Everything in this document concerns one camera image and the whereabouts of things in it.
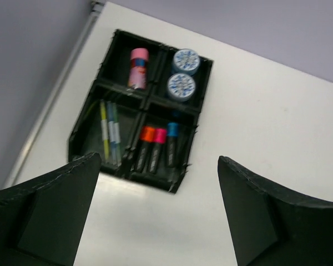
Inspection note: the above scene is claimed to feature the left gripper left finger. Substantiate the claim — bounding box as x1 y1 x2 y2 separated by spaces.
0 153 101 265

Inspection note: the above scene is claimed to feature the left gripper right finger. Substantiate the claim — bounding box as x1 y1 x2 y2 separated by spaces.
218 156 333 265

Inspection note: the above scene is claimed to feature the yellow pen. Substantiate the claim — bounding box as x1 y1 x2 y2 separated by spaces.
100 100 109 162

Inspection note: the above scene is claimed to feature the green pen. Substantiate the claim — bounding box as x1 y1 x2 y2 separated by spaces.
112 103 122 166

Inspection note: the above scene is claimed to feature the blue pen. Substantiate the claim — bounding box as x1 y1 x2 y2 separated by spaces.
107 101 117 165

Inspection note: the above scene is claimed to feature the blue highlighter cap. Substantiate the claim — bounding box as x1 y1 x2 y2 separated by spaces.
167 122 179 138

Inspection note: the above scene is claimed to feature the orange highlighter marker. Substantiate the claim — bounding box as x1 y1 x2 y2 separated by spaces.
135 140 152 173

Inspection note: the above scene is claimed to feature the pink highlighter marker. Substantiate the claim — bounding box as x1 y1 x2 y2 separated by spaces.
147 142 164 174

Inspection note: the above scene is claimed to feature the blue-lidded jar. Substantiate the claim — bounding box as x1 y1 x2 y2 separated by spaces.
166 73 196 102
171 48 201 76

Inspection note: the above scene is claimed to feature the pink-capped clear tube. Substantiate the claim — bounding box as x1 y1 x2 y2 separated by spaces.
128 48 149 89

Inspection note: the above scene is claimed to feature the orange highlighter cap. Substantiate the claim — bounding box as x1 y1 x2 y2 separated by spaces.
139 126 155 143

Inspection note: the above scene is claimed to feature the pink highlighter cap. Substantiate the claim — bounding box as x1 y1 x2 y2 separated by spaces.
153 128 167 144

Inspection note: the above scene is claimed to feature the black four-compartment organizer tray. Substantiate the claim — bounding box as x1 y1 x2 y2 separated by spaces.
68 29 213 193

